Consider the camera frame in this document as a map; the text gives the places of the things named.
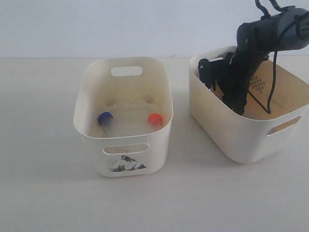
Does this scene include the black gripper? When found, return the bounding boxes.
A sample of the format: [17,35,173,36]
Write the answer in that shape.
[197,45,270,116]

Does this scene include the orange-capped tube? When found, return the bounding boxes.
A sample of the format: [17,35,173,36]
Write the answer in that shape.
[147,113,163,128]

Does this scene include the white plastic bin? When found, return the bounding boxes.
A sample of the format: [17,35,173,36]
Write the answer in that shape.
[189,46,309,164]
[73,57,173,177]

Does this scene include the blue-capped tube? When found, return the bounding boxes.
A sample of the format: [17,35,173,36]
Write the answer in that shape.
[98,112,114,134]

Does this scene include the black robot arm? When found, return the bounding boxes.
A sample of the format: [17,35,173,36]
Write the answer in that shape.
[197,0,309,115]

